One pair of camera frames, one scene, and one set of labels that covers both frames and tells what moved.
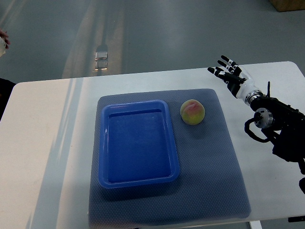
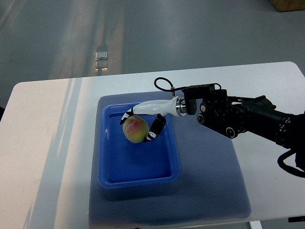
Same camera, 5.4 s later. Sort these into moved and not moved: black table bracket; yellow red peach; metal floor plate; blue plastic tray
Moved: yellow red peach
Not moved: metal floor plate; blue plastic tray; black table bracket
